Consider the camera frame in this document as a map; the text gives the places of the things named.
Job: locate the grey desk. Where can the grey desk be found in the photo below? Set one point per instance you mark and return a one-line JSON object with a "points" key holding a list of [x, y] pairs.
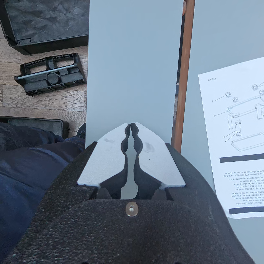
{"points": [[216, 41]]}

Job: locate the large black plastic tray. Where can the large black plastic tray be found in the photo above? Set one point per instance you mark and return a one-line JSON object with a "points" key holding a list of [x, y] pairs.
{"points": [[41, 20]]}

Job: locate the grey panel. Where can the grey panel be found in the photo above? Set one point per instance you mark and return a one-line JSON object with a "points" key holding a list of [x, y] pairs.
{"points": [[132, 61]]}

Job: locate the person's legs in dark pants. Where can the person's legs in dark pants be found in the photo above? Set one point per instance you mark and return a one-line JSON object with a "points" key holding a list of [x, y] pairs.
{"points": [[24, 175]]}

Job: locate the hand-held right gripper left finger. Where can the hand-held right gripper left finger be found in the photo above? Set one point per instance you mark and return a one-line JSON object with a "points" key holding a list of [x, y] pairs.
{"points": [[103, 160]]}

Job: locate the white instruction sheet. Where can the white instruction sheet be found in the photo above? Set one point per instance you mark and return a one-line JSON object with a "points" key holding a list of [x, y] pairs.
{"points": [[226, 144]]}

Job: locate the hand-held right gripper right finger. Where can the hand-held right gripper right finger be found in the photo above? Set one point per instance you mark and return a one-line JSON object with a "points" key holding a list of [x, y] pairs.
{"points": [[156, 163]]}

